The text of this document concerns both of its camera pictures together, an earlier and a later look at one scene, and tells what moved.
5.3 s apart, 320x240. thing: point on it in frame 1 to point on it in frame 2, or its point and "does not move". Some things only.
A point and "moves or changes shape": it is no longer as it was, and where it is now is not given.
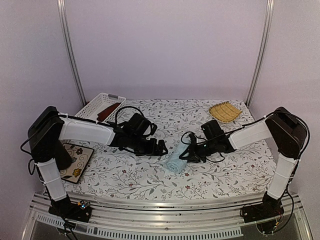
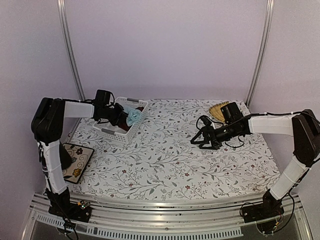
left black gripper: x=152 y=151 to x=121 y=114
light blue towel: x=173 y=163 moves or changes shape
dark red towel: x=107 y=111 moves or changes shape
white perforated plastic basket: x=103 y=108 moves or changes shape
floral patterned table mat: x=247 y=169 does not move
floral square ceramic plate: x=81 y=157 does not move
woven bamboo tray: x=225 y=112 does not move
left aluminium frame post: x=66 y=35 does not move
